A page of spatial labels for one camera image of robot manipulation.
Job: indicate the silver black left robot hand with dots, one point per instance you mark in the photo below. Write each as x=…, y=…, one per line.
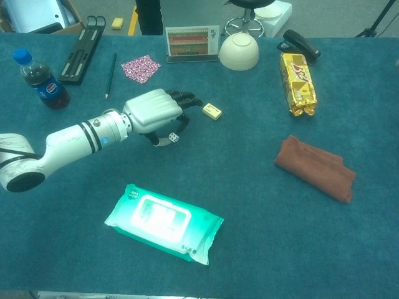
x=152, y=109

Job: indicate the white die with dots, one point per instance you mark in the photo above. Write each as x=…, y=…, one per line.
x=173, y=137

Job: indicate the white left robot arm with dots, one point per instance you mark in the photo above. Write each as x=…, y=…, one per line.
x=62, y=143

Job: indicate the pale yellow rectangular eraser block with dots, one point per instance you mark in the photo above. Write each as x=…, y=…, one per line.
x=212, y=111

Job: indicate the pink patterned paper square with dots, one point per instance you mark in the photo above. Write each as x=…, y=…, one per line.
x=140, y=68

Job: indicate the dark green pencil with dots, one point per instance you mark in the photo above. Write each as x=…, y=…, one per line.
x=110, y=76

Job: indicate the desk calendar photo stand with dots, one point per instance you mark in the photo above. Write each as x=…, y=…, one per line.
x=191, y=43

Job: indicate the black tool case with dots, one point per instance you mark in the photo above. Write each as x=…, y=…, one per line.
x=81, y=53

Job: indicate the yellow floor tape strip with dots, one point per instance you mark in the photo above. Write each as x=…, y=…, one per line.
x=133, y=20

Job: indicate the person dark trouser legs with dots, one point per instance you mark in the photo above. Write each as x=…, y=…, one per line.
x=149, y=17

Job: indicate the yellow sponge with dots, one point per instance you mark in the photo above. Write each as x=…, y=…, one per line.
x=117, y=23

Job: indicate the teal table cloth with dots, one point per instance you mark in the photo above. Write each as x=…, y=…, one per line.
x=218, y=187

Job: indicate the cream upturned bowl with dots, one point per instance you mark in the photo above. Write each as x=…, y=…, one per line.
x=239, y=51

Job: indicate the pepsi cola bottle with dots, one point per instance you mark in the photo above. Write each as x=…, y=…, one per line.
x=42, y=84

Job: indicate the green wet wipes pack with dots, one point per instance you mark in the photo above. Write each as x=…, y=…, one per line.
x=162, y=222

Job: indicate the black chrome bar stool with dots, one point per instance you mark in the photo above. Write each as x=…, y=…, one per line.
x=246, y=18

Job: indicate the cardboard box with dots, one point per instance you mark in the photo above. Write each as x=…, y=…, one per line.
x=46, y=17

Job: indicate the gold biscuit package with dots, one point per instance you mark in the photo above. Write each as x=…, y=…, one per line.
x=297, y=82

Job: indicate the white foam box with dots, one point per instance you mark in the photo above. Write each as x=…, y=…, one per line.
x=277, y=15

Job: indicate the black stapler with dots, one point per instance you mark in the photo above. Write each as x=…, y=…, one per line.
x=300, y=45

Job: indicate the brown folded towel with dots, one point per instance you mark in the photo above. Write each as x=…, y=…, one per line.
x=315, y=168

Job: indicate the black tripod stand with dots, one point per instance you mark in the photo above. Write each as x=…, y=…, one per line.
x=375, y=23

